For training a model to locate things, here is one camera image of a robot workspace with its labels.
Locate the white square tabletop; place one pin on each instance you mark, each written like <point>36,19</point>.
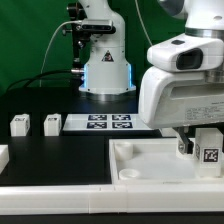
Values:
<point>154,161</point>

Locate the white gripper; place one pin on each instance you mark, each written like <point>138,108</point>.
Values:
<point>180,89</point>

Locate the white marker base plate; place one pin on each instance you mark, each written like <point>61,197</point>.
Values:
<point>106,122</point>

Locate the white U-shaped fence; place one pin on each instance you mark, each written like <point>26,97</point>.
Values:
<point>112,198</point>

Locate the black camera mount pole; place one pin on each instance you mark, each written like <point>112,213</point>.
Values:
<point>76,12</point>

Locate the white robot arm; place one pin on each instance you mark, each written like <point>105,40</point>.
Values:
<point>107,73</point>

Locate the grey camera on mount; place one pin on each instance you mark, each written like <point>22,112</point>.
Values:
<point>98,26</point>

